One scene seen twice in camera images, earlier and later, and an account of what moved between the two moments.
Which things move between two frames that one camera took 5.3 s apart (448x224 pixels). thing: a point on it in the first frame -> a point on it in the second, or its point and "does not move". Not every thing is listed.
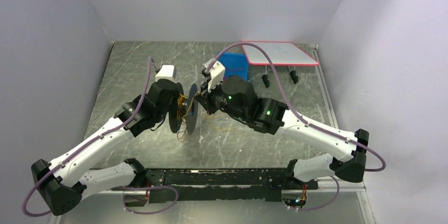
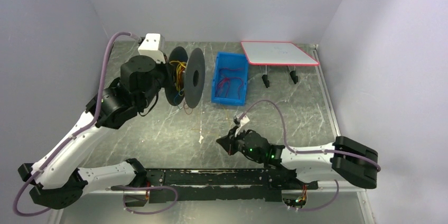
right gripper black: [204, 97] -> [236, 142]
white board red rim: [280, 53] does not move
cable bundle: [182, 134] -> [180, 67]
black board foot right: [294, 77] does not move
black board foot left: [264, 77] does not move
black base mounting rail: [164, 185] does not move
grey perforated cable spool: [185, 112] -> [189, 70]
